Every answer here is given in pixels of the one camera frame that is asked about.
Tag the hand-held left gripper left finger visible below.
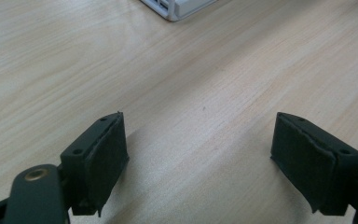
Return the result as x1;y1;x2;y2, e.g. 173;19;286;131
59;111;131;218

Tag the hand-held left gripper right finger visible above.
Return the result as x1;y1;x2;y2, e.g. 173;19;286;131
269;111;358;217

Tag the white plastic rack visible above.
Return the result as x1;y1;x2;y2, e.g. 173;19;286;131
140;0;218;22

